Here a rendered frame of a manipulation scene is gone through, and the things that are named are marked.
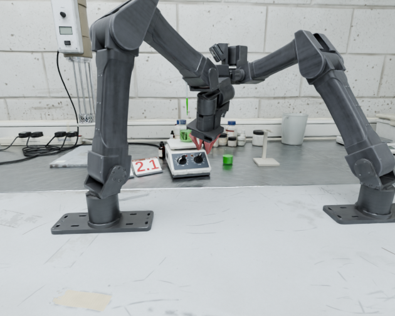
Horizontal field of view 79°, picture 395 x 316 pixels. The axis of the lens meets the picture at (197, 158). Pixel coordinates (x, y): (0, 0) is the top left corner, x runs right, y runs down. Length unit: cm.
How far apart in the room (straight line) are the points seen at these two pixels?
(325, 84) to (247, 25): 81
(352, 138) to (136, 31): 50
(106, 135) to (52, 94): 102
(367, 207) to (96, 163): 58
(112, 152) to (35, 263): 22
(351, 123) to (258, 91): 81
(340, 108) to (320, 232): 29
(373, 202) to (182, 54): 53
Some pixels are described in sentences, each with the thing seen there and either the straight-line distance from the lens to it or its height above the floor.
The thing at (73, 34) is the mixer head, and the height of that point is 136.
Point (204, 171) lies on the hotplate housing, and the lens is 78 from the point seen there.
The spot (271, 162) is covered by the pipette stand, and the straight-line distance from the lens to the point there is 94.
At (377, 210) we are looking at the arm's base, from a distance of 66.
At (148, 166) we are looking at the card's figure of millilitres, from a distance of 84.
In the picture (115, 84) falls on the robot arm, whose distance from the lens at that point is 49.
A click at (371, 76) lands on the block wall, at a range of 169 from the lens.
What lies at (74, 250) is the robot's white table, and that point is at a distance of 51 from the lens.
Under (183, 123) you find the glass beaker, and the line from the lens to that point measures 85.
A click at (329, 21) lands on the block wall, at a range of 156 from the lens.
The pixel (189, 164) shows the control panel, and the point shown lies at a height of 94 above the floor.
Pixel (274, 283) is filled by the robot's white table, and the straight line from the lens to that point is 42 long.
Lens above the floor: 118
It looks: 17 degrees down
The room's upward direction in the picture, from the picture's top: straight up
